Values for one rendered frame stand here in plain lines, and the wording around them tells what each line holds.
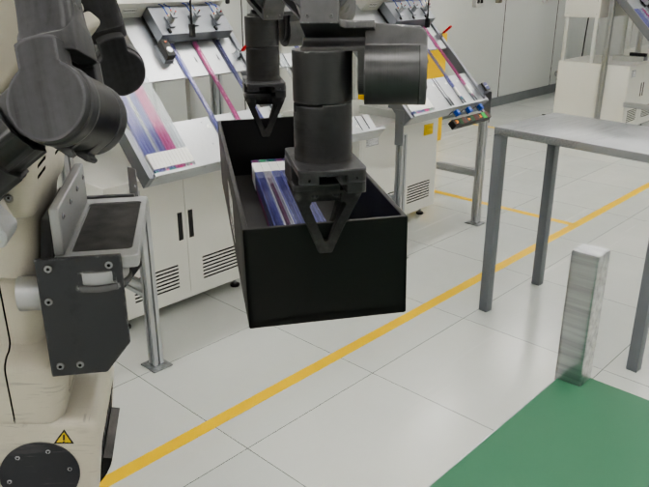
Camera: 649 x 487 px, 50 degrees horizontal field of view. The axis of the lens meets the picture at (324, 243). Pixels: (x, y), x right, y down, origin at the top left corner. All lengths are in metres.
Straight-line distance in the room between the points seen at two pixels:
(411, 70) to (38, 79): 0.34
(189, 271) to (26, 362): 2.09
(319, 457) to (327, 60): 1.69
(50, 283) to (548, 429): 0.59
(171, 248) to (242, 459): 1.07
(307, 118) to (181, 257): 2.36
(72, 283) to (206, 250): 2.18
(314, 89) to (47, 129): 0.25
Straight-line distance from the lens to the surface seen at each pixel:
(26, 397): 1.01
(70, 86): 0.69
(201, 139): 2.64
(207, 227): 3.04
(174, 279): 3.00
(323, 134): 0.67
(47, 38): 0.71
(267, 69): 1.22
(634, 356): 2.82
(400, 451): 2.25
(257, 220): 1.04
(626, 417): 0.78
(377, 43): 0.67
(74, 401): 1.06
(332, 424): 2.35
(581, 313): 0.78
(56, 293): 0.91
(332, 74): 0.66
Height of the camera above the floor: 1.36
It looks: 21 degrees down
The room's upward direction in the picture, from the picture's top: straight up
